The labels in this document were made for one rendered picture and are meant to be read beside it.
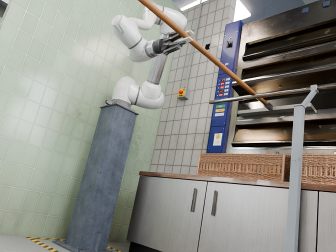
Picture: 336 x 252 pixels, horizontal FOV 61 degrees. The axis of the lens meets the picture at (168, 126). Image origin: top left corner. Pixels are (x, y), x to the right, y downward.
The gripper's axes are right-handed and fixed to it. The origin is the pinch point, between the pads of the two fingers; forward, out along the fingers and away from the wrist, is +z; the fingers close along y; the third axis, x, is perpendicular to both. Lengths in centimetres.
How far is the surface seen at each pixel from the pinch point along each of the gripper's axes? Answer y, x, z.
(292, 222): 78, -47, 40
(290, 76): -21, -92, 16
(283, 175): 55, -59, 30
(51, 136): 47, -1, -121
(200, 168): 55, -57, -23
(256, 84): -21, -95, -10
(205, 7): -133, -106, -86
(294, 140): 41, -47, 38
